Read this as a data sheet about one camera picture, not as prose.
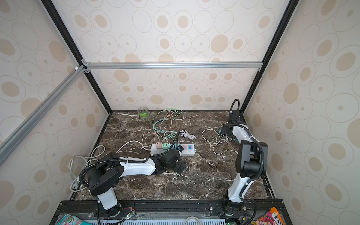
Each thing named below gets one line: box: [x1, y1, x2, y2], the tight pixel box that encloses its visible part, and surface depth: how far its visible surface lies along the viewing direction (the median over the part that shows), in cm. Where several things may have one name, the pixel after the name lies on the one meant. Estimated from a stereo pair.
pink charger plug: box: [155, 142, 163, 150], surface depth 94 cm
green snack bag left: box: [56, 212, 95, 225], surface depth 71 cm
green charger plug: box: [161, 142, 169, 150], surface depth 93 cm
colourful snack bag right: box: [251, 206, 287, 225], surface depth 70 cm
